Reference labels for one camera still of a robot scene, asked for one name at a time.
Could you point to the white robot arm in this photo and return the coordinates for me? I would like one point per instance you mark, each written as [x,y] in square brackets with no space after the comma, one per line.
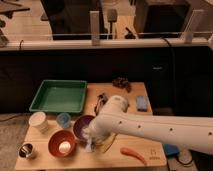
[194,133]

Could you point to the purple bowl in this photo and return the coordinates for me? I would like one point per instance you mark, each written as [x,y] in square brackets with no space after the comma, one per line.
[81,123]

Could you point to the red bowl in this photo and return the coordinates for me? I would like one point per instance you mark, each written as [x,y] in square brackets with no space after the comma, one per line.
[62,144]

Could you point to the bunch of dark grapes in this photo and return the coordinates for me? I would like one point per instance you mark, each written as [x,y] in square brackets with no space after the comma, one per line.
[122,83]

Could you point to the blue sponge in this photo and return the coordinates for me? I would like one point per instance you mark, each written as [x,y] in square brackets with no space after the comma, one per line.
[141,103]

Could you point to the green plastic tray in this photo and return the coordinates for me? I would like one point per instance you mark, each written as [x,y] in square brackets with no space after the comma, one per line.
[57,96]

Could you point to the orange carrot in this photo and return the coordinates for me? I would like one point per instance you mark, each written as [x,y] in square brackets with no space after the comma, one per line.
[132,153]

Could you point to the white paper cup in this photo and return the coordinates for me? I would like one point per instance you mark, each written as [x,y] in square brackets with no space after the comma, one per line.
[39,121]

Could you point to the wooden board table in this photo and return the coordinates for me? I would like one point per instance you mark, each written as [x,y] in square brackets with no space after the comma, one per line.
[112,160]

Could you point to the blue box on floor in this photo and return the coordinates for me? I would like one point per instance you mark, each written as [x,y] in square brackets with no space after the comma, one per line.
[170,150]

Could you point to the small metal cup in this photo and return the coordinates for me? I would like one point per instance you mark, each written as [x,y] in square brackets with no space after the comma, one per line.
[27,151]

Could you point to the black handled brush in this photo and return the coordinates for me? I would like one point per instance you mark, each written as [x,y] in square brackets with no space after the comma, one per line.
[102,99]

